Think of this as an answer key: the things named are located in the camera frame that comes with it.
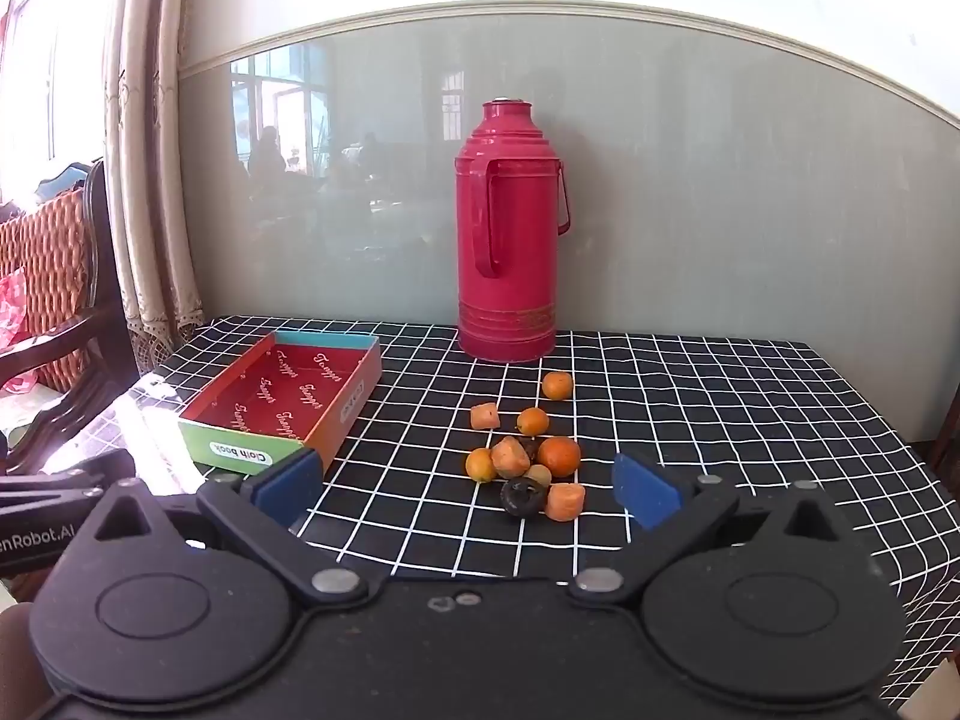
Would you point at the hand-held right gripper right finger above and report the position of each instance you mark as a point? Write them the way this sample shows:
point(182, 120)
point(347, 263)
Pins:
point(645, 491)

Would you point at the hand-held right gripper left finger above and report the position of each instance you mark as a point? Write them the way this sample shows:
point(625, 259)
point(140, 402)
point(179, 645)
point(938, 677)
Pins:
point(289, 476)

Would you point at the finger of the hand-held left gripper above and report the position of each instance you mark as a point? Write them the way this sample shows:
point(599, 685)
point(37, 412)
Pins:
point(45, 481)

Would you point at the colourful cardboard box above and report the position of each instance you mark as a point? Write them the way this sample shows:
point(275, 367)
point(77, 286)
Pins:
point(292, 390)

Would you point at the large dark orange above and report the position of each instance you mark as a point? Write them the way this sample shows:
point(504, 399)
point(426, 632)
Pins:
point(559, 457)

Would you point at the orange carrot piece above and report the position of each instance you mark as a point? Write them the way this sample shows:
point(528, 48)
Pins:
point(564, 502)
point(484, 415)
point(510, 456)

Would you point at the pale round fruit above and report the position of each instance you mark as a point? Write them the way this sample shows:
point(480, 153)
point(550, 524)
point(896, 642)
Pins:
point(538, 475)

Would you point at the black checkered tablecloth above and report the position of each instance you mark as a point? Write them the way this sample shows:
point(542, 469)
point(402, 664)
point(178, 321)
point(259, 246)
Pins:
point(750, 427)

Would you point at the clear plastic sheet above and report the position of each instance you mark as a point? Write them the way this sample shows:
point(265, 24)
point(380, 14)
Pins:
point(154, 420)

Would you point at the small orange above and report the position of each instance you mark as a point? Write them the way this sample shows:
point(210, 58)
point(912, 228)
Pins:
point(557, 385)
point(532, 421)
point(480, 464)

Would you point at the red patterned cloth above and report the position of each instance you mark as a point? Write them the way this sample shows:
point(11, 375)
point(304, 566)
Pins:
point(13, 322)

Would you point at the dark wooden chair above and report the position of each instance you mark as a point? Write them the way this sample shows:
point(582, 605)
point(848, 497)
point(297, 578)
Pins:
point(101, 300)

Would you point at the orange patterned cushion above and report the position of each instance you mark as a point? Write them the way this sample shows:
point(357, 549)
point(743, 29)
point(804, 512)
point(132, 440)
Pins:
point(52, 270)

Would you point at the red thermos flask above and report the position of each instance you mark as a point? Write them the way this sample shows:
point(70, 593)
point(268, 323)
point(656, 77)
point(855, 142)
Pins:
point(506, 255)

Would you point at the beige lace curtain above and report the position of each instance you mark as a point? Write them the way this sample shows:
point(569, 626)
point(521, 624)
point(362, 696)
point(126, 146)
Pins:
point(154, 165)

